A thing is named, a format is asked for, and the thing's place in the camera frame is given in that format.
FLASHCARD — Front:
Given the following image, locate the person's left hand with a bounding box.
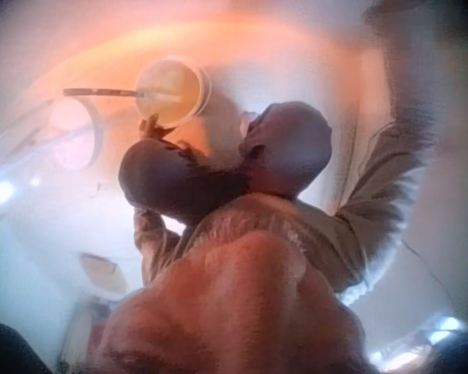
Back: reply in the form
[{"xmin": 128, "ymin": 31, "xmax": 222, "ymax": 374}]
[{"xmin": 118, "ymin": 113, "xmax": 243, "ymax": 226}]

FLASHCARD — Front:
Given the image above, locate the person's right hand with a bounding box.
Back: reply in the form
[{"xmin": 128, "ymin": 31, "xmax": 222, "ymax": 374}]
[{"xmin": 236, "ymin": 100, "xmax": 333, "ymax": 200}]

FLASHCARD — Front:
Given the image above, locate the white round cup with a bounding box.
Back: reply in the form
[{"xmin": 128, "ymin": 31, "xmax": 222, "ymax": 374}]
[{"xmin": 134, "ymin": 56, "xmax": 213, "ymax": 129}]

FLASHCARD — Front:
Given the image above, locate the dark long utensil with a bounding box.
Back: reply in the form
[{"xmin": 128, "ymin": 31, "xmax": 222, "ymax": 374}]
[{"xmin": 62, "ymin": 87, "xmax": 188, "ymax": 101}]

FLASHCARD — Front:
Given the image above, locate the clear round container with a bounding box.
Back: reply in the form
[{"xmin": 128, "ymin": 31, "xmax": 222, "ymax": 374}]
[{"xmin": 46, "ymin": 96, "xmax": 105, "ymax": 171}]

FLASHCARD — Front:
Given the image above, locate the beige flat box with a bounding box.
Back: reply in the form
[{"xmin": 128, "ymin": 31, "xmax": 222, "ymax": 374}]
[{"xmin": 80, "ymin": 252, "xmax": 120, "ymax": 284}]

